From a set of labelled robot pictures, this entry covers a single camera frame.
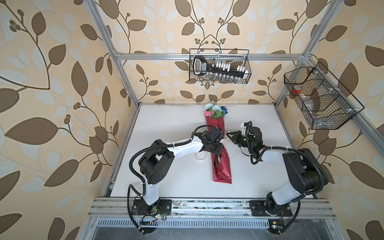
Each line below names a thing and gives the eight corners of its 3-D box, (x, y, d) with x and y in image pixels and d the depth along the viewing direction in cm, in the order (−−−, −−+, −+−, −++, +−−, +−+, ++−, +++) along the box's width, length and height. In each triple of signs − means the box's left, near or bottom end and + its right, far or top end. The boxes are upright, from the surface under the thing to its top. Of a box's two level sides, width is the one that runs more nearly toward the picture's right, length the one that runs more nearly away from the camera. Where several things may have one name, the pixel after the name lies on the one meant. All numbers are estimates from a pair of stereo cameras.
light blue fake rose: (216, 122, 111) (217, 116, 105) (204, 111, 118) (204, 105, 112) (224, 116, 114) (225, 110, 109) (211, 106, 121) (212, 100, 115)
